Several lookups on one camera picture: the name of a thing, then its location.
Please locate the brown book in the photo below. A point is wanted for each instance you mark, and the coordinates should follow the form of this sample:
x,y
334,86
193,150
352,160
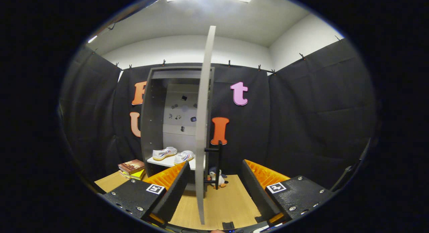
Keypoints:
x,y
131,166

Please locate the black backdrop cloth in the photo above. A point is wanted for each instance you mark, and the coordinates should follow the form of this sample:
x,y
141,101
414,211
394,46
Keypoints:
x,y
318,109

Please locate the penguin plush toy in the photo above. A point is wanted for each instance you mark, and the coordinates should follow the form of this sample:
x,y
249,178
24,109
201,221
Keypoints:
x,y
216,179

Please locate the dark grey shoe cabinet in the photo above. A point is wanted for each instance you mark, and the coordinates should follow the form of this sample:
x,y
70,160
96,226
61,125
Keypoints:
x,y
152,126

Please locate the dark thin bar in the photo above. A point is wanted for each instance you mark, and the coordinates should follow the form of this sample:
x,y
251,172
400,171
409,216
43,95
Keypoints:
x,y
348,168

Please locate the beige shoe cabinet door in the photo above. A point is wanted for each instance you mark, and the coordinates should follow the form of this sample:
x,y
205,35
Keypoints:
x,y
202,126

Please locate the yellow book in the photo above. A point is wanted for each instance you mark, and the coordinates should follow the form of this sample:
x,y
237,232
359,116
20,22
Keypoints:
x,y
134,175

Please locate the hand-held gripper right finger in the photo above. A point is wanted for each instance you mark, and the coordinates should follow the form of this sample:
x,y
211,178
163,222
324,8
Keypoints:
x,y
256,189

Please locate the white striped sneaker shoe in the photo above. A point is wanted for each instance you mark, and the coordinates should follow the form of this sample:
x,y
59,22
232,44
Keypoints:
x,y
164,153
183,157

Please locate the narrow ceiling light panel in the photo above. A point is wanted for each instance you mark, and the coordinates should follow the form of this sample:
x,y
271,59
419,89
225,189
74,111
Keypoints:
x,y
92,39

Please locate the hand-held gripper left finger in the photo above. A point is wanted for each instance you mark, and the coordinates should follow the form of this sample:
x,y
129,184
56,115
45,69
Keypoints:
x,y
177,189

